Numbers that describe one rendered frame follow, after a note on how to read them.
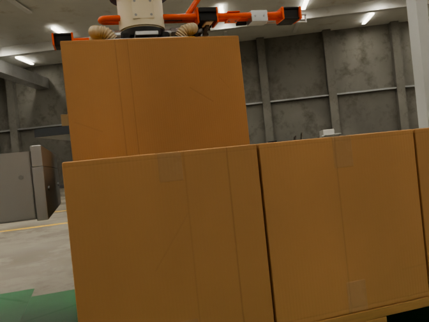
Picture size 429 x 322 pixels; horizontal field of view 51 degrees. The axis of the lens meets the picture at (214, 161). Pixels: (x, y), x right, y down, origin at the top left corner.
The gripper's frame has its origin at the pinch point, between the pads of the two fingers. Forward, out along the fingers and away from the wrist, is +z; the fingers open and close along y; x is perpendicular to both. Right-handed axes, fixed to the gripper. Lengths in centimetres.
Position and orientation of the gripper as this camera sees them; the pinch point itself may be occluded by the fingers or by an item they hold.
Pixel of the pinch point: (207, 18)
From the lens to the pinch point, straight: 185.2
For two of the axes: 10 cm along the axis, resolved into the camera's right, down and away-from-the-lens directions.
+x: -9.6, 1.0, -2.7
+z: 2.7, -0.4, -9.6
